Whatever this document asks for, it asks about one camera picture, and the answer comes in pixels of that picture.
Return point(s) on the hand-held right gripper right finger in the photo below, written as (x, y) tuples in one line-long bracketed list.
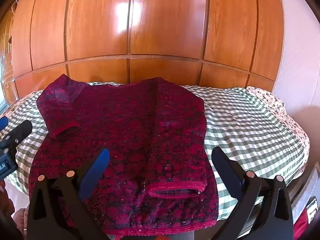
[(226, 177)]

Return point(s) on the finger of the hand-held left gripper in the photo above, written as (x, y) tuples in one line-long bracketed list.
[(18, 132), (2, 124)]

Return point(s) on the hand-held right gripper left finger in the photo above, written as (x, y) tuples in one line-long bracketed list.
[(96, 172)]

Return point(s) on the red patterned knit top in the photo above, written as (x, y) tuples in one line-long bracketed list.
[(125, 130)]

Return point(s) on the green white checked bed sheet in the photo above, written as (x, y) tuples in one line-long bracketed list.
[(250, 135)]

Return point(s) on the floral bed sheet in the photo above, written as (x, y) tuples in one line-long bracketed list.
[(275, 105)]

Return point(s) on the red cloth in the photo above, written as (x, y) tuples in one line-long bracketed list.
[(300, 226)]

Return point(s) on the wooden wardrobe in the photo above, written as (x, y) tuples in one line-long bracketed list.
[(162, 30)]

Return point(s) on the grey bed frame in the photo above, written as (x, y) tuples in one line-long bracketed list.
[(305, 187)]

